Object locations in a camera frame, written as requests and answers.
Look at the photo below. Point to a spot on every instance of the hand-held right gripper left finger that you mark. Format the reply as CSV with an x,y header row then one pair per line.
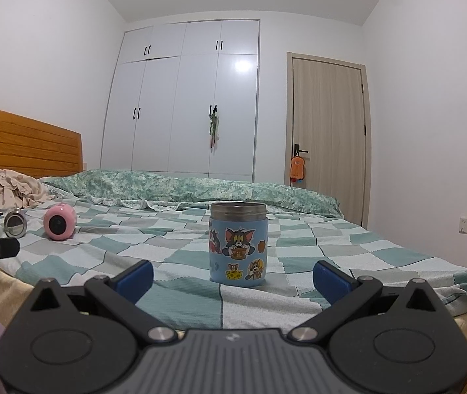
x,y
138,280

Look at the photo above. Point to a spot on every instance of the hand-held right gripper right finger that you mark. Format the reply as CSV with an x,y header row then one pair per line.
x,y
328,281

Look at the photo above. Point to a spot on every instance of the blue cartoon print cup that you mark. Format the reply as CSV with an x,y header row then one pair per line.
x,y
237,246

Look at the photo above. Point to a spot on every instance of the silver metal cup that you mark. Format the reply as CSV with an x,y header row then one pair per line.
x,y
14,223

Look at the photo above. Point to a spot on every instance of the pink cup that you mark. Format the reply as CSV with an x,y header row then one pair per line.
x,y
60,221

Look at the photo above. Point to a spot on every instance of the beige mattress pad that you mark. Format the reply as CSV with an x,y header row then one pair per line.
x,y
7,287

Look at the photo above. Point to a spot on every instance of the checkered bed sheet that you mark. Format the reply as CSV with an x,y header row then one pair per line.
x,y
134,238

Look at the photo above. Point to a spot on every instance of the beige crumpled clothes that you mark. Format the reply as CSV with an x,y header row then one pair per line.
x,y
9,191

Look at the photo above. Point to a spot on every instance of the wooden headboard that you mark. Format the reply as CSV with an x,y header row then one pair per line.
x,y
24,147

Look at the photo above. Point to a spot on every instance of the orange hanging toy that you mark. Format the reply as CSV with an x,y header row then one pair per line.
x,y
297,169

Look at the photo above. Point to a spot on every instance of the green floral quilt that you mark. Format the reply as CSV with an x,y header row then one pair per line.
x,y
217,191

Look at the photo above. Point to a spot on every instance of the light wooden door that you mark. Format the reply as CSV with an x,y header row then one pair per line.
x,y
328,131

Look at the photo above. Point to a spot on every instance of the green hanging ornament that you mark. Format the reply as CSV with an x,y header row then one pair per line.
x,y
214,125

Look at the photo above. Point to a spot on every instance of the white wardrobe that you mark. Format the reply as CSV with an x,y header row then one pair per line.
x,y
184,102

